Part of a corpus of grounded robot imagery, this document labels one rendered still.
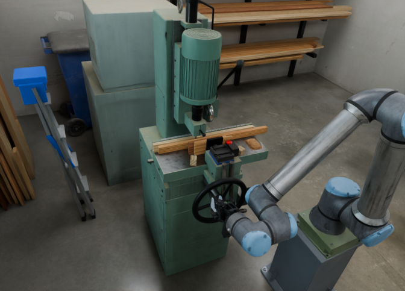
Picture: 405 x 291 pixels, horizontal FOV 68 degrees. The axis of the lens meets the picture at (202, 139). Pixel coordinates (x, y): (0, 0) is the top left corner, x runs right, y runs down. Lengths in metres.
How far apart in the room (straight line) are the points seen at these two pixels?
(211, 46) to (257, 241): 0.78
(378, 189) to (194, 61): 0.90
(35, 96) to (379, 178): 1.71
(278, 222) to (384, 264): 1.62
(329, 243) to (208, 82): 1.00
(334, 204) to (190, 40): 1.02
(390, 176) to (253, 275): 1.24
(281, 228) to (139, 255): 1.34
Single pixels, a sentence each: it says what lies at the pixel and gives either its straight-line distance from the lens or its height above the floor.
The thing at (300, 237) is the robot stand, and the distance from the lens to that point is 1.79.
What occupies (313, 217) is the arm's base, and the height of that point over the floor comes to 0.66.
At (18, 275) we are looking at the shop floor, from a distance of 2.41.
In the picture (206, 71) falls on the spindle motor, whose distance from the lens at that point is 1.35.
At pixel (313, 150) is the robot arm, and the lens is 1.19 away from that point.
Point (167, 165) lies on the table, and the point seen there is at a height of 0.90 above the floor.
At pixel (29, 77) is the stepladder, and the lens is 1.89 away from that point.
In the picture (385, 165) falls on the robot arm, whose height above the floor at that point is 1.21.
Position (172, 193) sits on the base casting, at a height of 0.76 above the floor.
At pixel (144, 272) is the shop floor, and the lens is 2.21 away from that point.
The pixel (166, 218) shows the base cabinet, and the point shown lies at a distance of 1.71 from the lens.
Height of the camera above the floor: 1.89
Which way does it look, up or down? 35 degrees down
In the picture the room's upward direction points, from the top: 5 degrees clockwise
